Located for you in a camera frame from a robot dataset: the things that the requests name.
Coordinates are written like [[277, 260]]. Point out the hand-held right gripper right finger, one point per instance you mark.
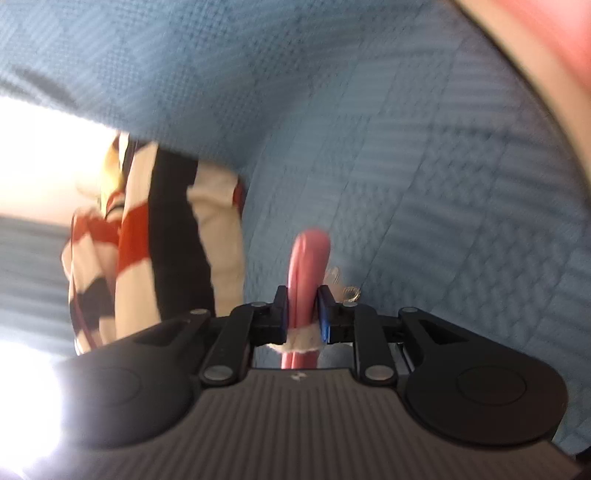
[[323, 314]]

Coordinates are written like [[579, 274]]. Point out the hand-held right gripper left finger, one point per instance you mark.
[[282, 314]]

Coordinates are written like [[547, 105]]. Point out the red black striped blanket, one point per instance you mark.
[[175, 240]]

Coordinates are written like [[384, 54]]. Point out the blue textured mat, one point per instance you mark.
[[369, 138]]

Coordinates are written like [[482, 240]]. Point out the blue curtain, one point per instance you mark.
[[32, 286]]

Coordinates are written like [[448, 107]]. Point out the small white table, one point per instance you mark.
[[521, 78]]

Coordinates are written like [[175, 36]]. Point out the pink cardboard box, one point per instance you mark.
[[554, 41]]

